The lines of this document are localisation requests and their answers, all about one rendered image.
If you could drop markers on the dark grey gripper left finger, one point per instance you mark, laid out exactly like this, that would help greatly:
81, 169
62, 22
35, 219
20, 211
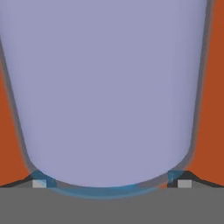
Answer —
29, 182

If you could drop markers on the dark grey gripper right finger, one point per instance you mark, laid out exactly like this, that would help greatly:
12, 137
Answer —
189, 181

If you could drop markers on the lavender soap dispenser bottle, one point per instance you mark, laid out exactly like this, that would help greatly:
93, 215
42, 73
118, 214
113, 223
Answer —
108, 93

